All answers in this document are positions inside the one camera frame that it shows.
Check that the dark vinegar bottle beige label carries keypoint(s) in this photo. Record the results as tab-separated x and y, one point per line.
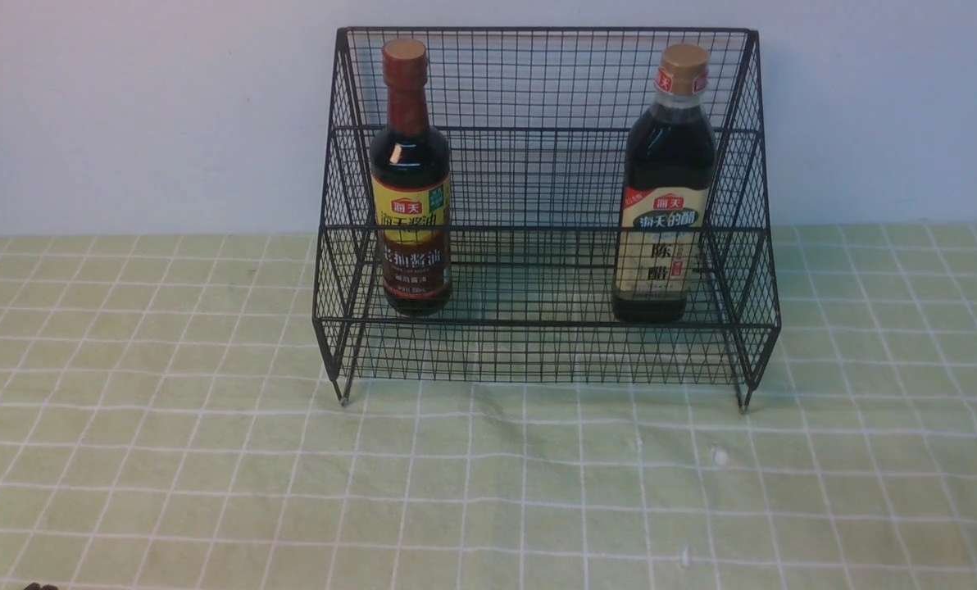
669	167

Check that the green checkered tablecloth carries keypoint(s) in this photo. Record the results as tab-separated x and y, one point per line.
165	424

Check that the black wire mesh shelf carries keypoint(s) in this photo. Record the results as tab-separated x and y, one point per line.
537	120

